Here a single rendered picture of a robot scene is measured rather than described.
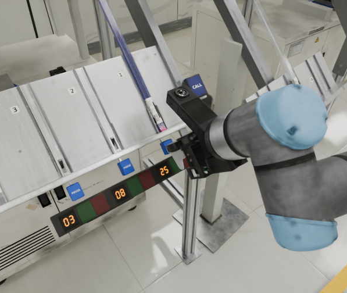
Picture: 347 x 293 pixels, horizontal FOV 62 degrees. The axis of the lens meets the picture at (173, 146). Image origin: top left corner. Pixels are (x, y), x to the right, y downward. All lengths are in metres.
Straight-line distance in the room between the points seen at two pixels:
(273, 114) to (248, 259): 1.01
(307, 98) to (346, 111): 1.89
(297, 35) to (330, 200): 1.18
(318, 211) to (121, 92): 0.45
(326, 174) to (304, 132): 0.07
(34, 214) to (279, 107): 0.92
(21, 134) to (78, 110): 0.11
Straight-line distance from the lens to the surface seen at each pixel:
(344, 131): 2.06
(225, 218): 1.37
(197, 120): 0.48
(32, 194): 0.57
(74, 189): 0.58
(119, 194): 0.62
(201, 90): 0.67
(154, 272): 1.25
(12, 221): 1.09
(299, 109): 0.34
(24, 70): 1.23
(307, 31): 1.56
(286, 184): 0.36
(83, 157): 0.60
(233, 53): 0.81
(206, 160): 0.51
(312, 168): 0.37
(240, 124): 0.38
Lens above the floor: 1.14
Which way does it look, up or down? 43 degrees down
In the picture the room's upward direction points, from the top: straight up
